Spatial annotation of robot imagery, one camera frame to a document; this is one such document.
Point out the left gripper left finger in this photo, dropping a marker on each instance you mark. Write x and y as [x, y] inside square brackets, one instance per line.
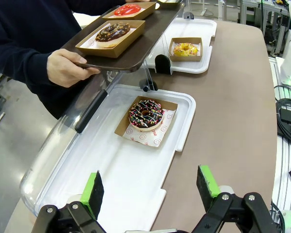
[94, 194]

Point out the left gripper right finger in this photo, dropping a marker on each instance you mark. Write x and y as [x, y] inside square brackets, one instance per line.
[208, 187]

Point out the white printed paper liner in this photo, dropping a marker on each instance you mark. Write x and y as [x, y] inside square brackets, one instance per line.
[160, 136]
[87, 43]

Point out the cardboard donut box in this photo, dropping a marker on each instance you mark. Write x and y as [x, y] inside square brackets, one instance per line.
[126, 43]
[121, 126]
[184, 59]
[145, 12]

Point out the dark brown serving tray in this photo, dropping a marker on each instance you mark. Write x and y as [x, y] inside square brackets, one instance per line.
[148, 38]

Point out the chocolate donut with nut crumbs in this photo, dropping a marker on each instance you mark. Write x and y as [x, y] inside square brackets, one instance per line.
[112, 34]

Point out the red glazed donut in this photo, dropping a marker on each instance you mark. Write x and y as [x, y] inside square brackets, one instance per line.
[127, 9]

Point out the person's right forearm navy sleeve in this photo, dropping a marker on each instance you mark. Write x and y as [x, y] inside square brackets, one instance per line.
[24, 63]

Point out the chocolate donut with coloured sprinkles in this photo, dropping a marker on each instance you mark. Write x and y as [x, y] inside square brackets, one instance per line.
[145, 115]

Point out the yellow glazed sprinkle donut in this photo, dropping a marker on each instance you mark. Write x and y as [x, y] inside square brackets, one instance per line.
[185, 49]

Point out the person torso navy sweater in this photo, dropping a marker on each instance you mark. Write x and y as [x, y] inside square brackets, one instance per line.
[38, 21]

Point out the person's right hand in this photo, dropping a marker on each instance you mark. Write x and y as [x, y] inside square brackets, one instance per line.
[63, 68]

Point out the white display case base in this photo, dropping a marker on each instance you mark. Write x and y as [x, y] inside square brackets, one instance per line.
[126, 170]
[196, 68]

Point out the clear display case lid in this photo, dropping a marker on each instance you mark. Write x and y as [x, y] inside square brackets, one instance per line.
[92, 109]

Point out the black power adapter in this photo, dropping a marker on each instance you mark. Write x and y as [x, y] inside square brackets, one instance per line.
[289, 116]

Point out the aluminium frame rack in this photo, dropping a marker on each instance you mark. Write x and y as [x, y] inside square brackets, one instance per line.
[271, 21]

